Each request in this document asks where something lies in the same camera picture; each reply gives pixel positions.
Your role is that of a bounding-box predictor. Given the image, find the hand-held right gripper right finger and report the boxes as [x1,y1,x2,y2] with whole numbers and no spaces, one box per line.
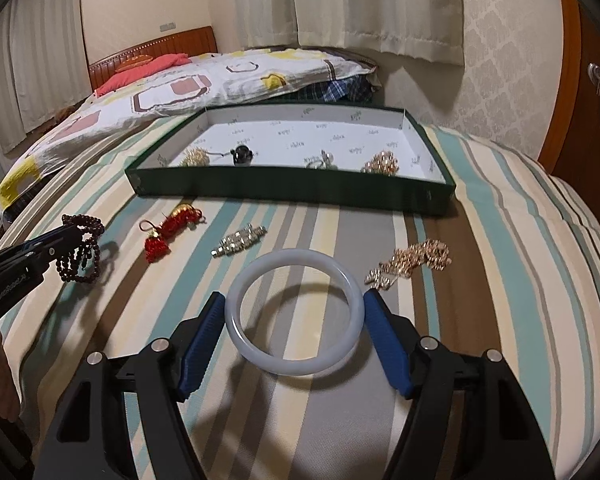
[364,290,556,480]

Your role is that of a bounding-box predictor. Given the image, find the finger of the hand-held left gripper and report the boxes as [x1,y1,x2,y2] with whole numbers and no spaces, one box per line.
[7,224,87,261]
[30,247,92,281]

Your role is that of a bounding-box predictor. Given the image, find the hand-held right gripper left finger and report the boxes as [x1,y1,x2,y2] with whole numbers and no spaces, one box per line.
[32,292,226,480]

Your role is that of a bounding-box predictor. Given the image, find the dark red bead bracelet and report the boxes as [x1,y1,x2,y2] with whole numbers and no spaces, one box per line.
[61,213,106,285]

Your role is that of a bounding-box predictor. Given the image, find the white jade bangle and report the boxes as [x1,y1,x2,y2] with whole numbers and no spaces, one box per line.
[225,249,366,375]

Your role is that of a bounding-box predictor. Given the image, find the white pearl bracelet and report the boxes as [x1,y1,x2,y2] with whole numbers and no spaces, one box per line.
[179,147,212,168]

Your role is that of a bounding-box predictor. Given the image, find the green shallow cardboard box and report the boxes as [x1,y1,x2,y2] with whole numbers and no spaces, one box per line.
[125,105,456,218]

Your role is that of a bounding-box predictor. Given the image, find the rose gold chain bracelet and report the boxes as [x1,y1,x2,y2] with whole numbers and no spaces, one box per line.
[361,150,400,176]
[364,239,452,290]

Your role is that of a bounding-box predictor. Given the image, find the black pendant with cord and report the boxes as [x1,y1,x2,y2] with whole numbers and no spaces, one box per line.
[215,144,255,167]

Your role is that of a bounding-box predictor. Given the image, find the silver ring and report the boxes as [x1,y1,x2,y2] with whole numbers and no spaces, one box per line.
[305,149,338,170]

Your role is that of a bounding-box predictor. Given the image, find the person's left hand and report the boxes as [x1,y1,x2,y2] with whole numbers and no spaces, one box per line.
[0,327,22,421]

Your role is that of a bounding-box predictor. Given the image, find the red tassel gold charm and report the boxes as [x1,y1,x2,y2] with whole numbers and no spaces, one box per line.
[140,203,207,263]

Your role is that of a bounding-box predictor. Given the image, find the striped tablecloth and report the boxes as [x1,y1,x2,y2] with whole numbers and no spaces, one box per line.
[0,110,600,480]

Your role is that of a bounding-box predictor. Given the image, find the white window curtain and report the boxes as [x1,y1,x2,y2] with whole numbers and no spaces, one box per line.
[0,0,88,161]

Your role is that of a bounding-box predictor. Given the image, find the pink pillow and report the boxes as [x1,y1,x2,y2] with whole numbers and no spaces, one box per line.
[95,53,191,97]

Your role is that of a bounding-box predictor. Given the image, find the patterned white bed sheet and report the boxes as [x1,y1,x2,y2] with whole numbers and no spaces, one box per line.
[0,47,361,211]

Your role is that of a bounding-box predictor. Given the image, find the wooden headboard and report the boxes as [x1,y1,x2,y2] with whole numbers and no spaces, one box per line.
[87,26,217,91]

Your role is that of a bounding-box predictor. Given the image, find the blue plaid blanket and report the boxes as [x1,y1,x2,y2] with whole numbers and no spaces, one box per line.
[280,62,381,106]

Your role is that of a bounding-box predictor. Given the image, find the wooden door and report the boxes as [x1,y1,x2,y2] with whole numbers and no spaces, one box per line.
[537,0,600,196]

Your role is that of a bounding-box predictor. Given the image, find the narrow white curtain panel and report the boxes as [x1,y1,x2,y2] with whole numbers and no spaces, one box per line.
[227,0,301,51]

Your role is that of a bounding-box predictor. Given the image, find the wide white curtain panel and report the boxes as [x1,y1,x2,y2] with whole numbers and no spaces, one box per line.
[287,0,466,67]

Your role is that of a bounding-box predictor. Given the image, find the silver bead bracelet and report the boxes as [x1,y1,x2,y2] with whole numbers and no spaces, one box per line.
[211,224,267,258]

